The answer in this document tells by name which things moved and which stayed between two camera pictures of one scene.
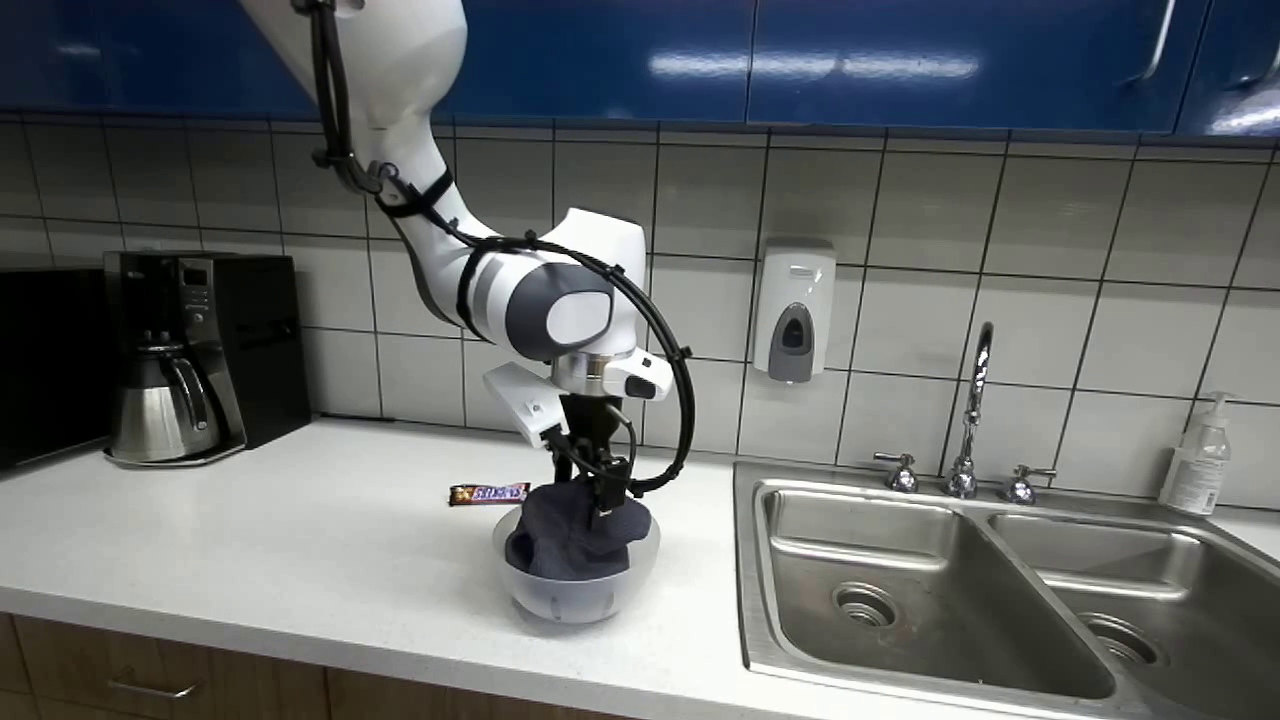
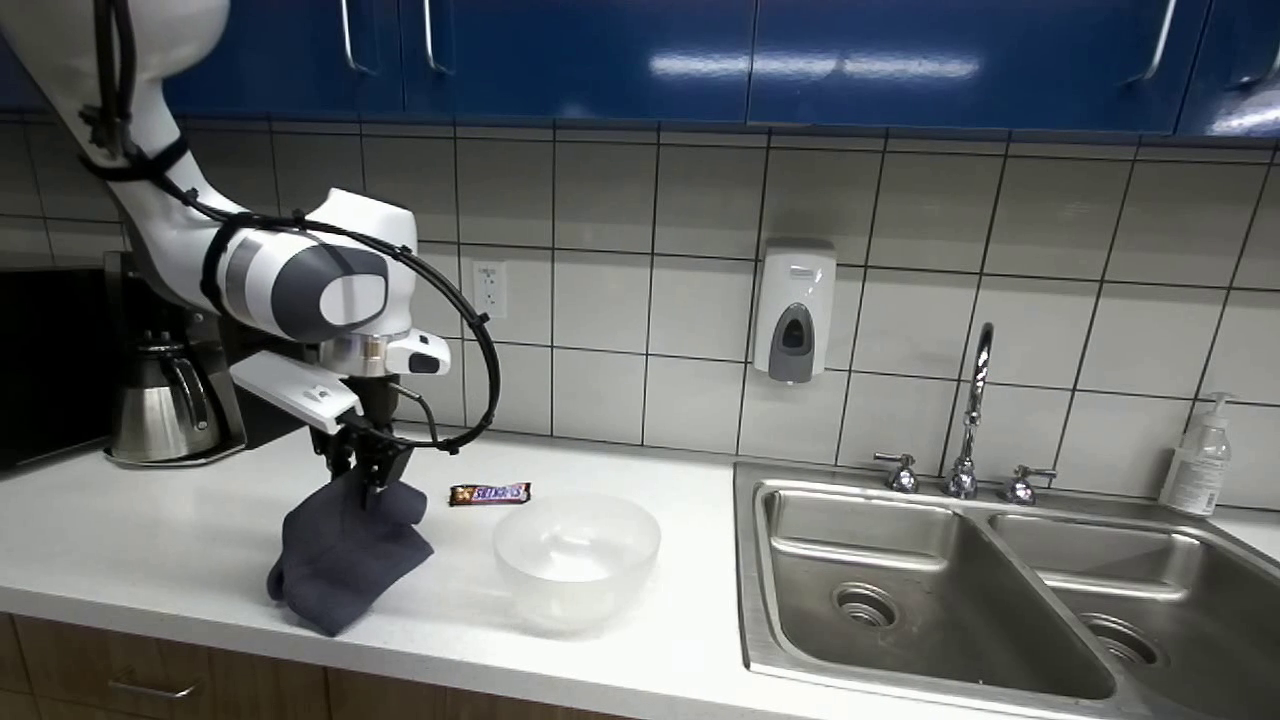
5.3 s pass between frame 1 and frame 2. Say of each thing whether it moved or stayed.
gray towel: moved
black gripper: moved
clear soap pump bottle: stayed
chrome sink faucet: stayed
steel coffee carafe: stayed
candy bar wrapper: stayed
